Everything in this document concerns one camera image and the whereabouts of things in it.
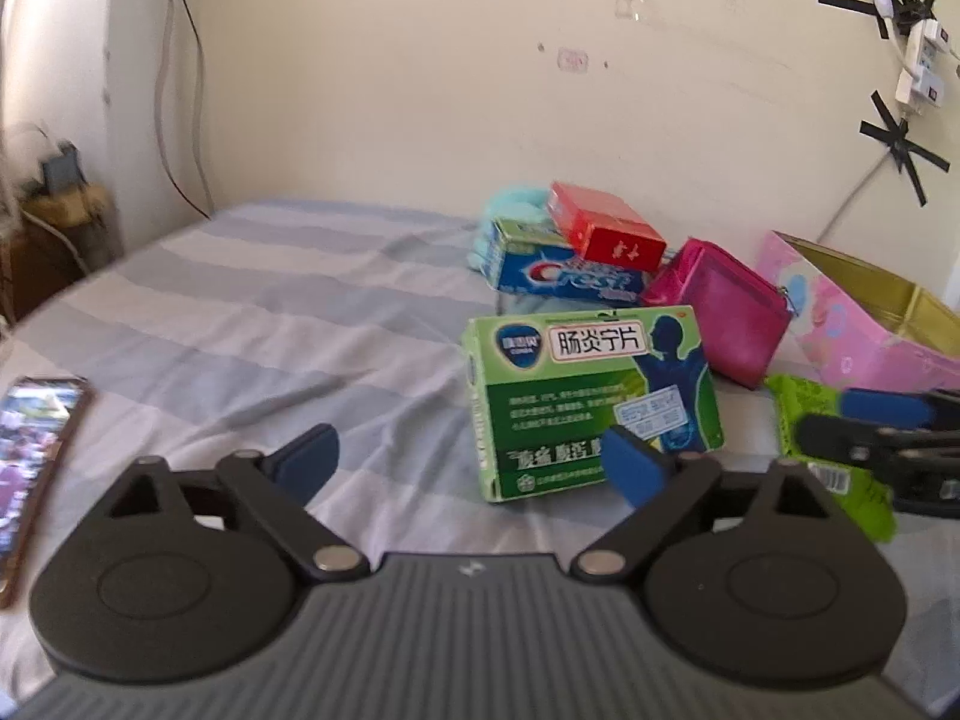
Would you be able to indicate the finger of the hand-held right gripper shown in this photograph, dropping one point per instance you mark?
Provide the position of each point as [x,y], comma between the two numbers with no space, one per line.
[885,406]
[840,439]

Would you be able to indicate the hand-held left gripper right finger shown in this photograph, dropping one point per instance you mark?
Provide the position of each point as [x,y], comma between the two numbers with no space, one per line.
[634,465]

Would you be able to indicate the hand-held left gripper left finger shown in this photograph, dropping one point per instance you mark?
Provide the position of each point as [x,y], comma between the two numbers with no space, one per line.
[307,457]

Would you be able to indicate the green snack packet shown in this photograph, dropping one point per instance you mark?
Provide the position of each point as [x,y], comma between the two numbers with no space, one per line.
[802,397]

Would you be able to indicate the pink biscuit tin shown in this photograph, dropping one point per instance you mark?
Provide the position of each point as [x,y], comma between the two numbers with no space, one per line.
[840,337]

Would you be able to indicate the green medicine box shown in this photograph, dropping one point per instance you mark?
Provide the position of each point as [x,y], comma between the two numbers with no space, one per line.
[570,390]

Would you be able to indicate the magenta wallet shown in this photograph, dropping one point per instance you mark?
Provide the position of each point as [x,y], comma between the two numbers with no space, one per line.
[720,315]

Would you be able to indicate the blue green toothpaste box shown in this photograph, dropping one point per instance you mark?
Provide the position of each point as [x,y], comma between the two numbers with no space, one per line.
[540,270]

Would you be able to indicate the red cardboard box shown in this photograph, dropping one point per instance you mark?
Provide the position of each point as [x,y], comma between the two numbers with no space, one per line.
[607,229]

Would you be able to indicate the teal plush bear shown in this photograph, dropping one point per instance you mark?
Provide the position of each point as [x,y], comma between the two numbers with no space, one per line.
[510,202]

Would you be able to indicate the striped bed sheet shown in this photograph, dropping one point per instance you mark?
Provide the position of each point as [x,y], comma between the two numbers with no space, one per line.
[262,315]

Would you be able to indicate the black tape cross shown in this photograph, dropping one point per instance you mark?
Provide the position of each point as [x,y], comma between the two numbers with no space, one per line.
[900,146]
[840,1]

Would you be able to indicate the smartphone with lit screen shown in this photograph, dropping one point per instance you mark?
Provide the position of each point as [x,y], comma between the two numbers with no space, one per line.
[30,465]

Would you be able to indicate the wooden bedside cabinet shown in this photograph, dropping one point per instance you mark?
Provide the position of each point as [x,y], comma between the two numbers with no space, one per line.
[67,232]

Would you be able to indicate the white power strip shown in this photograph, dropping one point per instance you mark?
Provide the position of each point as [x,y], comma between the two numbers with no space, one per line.
[919,60]

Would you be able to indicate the small grey device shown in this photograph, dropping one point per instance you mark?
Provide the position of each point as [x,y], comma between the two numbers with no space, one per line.
[61,169]

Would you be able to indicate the pink wall sticker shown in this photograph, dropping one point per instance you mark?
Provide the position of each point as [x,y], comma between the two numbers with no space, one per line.
[574,61]

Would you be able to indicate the clear wall hook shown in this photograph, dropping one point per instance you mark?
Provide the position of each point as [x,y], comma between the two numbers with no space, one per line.
[631,1]

